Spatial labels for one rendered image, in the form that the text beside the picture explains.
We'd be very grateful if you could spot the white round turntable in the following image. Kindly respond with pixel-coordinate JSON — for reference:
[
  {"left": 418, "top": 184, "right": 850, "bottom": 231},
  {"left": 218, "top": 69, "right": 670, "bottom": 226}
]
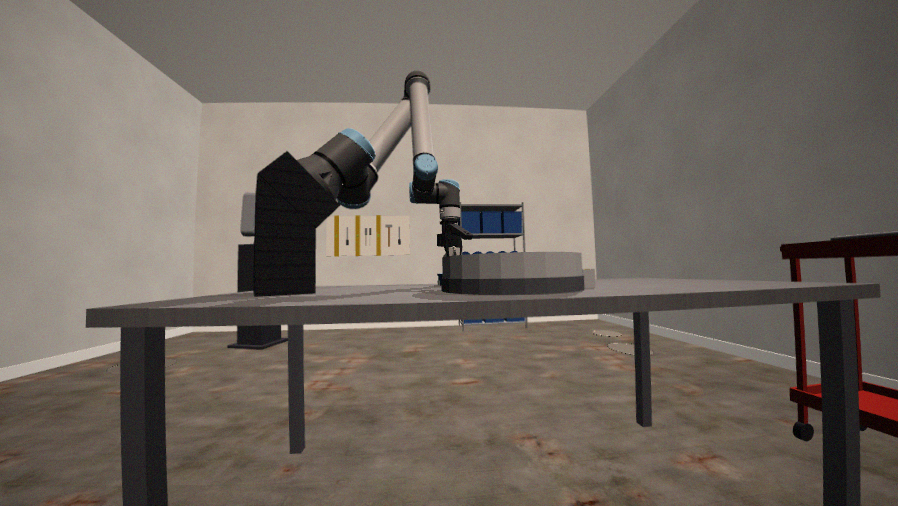
[{"left": 441, "top": 252, "right": 595, "bottom": 295}]

